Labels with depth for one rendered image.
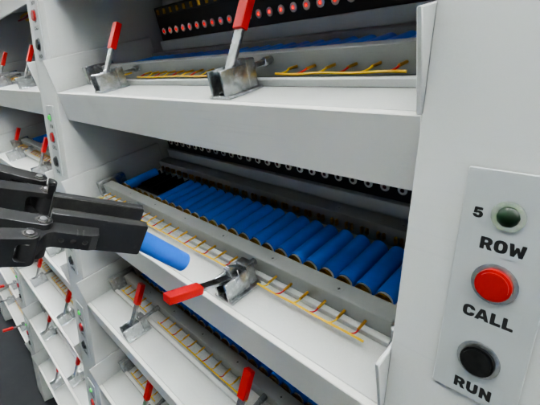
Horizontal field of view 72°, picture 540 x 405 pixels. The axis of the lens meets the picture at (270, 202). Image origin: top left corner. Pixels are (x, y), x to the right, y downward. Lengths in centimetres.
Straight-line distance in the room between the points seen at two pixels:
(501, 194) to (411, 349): 11
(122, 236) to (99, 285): 49
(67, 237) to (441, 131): 26
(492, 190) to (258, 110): 16
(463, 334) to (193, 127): 27
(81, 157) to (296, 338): 52
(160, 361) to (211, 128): 40
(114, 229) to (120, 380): 62
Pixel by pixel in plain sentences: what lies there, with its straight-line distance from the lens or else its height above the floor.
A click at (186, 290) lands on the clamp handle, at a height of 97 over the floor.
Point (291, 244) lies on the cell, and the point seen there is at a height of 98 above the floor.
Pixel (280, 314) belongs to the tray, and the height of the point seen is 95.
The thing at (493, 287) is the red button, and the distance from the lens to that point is 21.
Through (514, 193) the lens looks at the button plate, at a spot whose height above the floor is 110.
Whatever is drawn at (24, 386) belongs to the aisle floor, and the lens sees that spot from 191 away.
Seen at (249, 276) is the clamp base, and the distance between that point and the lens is 39.
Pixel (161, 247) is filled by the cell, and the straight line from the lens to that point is 35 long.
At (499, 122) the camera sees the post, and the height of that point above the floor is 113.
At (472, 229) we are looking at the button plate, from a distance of 21.
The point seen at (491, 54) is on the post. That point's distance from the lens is 20.
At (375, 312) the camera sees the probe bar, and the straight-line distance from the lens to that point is 32.
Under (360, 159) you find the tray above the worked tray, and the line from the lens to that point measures 24.
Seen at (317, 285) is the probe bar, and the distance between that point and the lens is 34.
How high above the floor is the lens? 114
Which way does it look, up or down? 17 degrees down
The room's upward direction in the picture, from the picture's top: 1 degrees clockwise
